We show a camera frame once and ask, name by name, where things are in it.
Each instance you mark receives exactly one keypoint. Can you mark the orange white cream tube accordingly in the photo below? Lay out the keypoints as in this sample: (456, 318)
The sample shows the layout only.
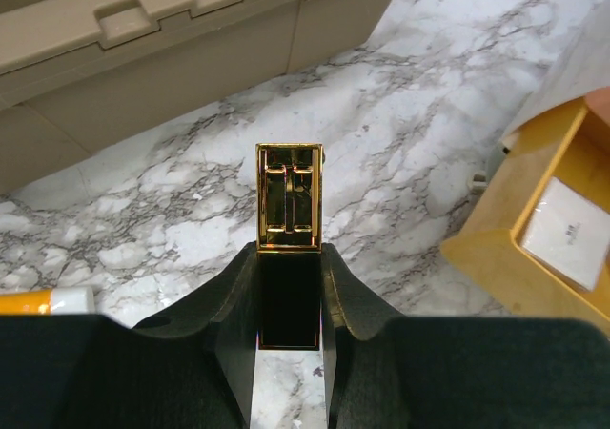
(57, 301)

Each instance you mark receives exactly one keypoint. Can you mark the small white box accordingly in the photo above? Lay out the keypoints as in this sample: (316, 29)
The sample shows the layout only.
(569, 235)

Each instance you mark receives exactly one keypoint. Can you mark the white round makeup organizer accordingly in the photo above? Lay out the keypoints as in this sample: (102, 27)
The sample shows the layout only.
(562, 131)

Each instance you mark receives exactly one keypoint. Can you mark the gold black lipstick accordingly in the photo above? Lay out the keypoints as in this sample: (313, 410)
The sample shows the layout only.
(288, 244)

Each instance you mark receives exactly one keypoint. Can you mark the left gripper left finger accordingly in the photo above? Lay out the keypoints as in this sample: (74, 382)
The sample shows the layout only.
(190, 365)

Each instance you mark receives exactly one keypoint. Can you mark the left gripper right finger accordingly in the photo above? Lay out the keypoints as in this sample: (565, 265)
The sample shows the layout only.
(384, 369)

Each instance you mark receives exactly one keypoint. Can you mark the tan plastic toolbox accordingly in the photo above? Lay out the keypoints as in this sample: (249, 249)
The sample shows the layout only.
(78, 76)

